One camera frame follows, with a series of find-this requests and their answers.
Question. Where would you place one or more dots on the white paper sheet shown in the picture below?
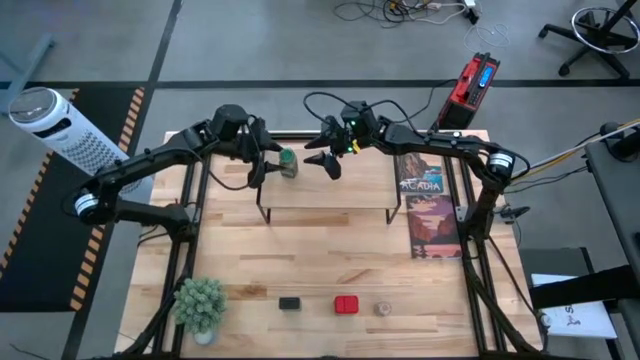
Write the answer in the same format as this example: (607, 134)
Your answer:
(580, 315)

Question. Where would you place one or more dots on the small yellow clip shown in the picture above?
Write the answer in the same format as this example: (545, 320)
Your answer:
(356, 146)

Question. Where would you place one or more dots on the green-lidded oregano glass jar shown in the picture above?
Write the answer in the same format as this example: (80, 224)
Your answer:
(288, 162)

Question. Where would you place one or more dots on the Acadia park postcard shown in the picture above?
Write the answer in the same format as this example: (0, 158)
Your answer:
(419, 172)

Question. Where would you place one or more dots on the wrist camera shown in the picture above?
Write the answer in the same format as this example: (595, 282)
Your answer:
(230, 120)
(356, 110)

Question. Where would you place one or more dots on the grey desk leg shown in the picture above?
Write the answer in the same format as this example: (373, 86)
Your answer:
(30, 65)

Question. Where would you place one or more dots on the red portable power station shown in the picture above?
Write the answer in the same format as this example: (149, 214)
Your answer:
(470, 90)

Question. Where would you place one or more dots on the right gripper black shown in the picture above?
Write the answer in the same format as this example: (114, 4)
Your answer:
(362, 135)

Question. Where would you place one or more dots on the grey side desk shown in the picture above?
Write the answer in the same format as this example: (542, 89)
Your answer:
(617, 200)

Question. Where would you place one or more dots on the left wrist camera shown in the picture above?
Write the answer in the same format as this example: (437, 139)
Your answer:
(230, 120)

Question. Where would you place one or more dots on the red-lidded patterned paprika tin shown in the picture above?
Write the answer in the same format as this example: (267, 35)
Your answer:
(346, 304)

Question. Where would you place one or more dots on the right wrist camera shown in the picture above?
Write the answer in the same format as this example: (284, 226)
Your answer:
(356, 110)

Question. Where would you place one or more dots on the Trader Joe's black pepper tin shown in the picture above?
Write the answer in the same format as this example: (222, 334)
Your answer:
(289, 303)

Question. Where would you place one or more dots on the black mat hazard stripe edge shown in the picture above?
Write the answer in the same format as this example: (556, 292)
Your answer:
(45, 240)

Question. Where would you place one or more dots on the potted artificial green plant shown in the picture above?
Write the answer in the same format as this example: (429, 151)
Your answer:
(200, 305)

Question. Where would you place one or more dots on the white tower fan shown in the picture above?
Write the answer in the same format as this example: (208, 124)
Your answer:
(65, 130)

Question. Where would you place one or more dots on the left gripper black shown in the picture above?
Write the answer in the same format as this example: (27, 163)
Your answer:
(254, 140)

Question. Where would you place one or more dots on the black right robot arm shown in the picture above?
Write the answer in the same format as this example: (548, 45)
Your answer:
(440, 142)

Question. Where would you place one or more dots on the black flat bar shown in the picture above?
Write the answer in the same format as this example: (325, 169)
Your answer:
(585, 289)

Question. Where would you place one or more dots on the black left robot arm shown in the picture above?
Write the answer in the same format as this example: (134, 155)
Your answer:
(145, 160)

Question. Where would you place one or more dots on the black aluminium table frame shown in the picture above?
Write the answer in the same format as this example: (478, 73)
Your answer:
(197, 200)

